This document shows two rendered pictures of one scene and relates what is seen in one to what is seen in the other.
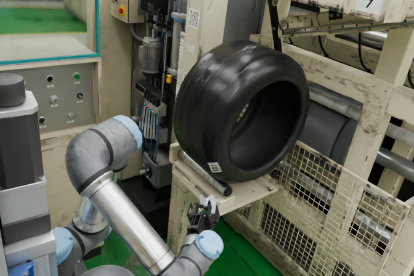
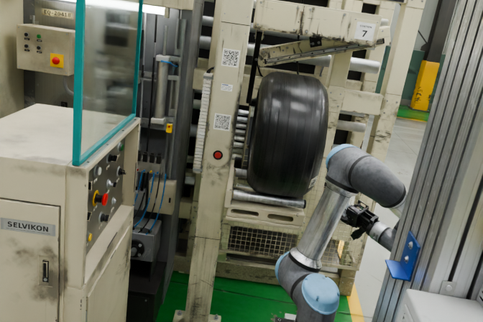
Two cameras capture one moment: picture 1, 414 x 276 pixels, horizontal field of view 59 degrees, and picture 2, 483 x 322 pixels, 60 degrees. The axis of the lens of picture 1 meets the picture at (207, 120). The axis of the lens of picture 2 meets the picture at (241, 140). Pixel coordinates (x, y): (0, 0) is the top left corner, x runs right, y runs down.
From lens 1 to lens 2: 1.53 m
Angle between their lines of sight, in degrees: 48
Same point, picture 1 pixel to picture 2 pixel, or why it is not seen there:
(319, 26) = (302, 52)
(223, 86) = (318, 109)
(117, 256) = not seen: outside the picture
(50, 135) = (107, 234)
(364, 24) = (341, 48)
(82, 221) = (315, 260)
